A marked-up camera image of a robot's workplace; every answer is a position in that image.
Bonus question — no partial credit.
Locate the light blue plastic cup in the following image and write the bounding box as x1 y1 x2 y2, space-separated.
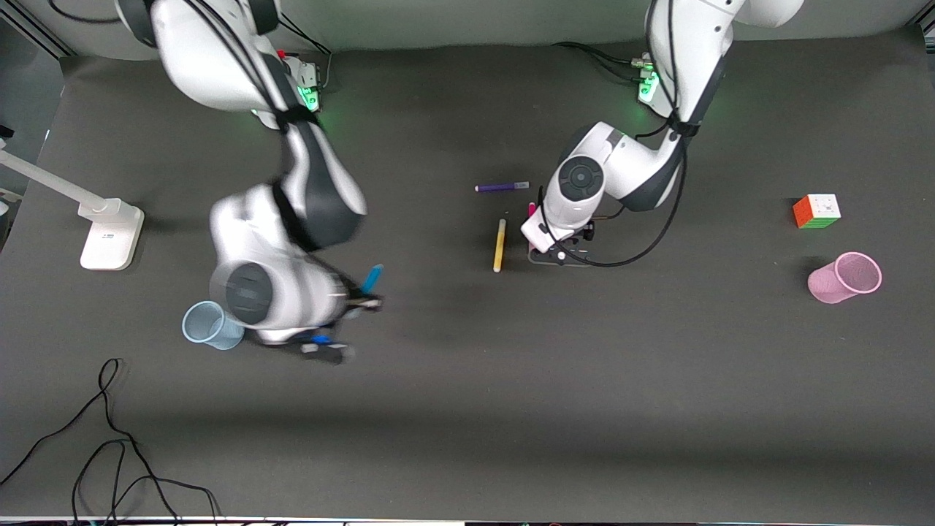
182 300 246 351

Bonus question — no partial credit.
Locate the colourful puzzle cube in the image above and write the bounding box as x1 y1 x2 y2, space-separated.
793 194 842 230

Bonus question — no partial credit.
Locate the pink plastic cup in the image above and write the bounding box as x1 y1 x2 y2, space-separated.
807 251 883 305

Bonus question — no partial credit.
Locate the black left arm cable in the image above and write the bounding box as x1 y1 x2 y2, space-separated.
539 0 692 269

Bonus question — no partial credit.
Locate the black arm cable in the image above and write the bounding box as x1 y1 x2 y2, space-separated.
539 0 692 269
181 0 322 253

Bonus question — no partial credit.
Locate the black left base cable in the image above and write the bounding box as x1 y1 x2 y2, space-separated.
552 41 652 83

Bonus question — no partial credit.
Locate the black base cable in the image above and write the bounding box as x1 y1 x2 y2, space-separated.
552 41 652 83
278 13 334 93

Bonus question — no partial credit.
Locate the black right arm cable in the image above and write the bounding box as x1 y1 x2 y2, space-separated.
181 0 322 253

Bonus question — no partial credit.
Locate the black right base cable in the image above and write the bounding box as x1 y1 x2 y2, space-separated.
278 13 334 93

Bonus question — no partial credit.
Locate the black tangled cable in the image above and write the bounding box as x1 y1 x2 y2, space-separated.
71 437 221 526

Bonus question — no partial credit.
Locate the black looped cable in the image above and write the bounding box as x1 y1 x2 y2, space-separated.
0 357 140 487

